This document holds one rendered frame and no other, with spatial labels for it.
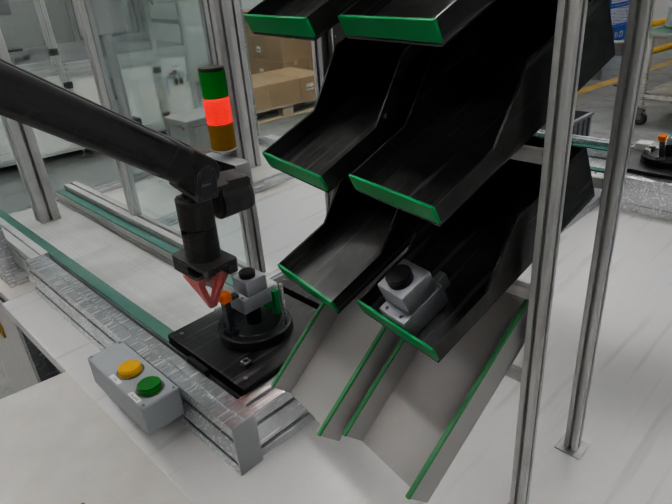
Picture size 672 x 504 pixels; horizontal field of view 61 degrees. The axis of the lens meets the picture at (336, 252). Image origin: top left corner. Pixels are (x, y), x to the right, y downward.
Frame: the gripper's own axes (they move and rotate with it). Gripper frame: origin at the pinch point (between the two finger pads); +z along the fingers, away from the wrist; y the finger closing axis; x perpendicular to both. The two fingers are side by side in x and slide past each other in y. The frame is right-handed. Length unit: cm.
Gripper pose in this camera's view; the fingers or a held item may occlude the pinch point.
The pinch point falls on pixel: (212, 302)
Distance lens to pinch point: 100.6
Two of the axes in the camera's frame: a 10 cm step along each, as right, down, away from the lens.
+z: 0.6, 8.9, 4.5
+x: -7.0, 3.6, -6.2
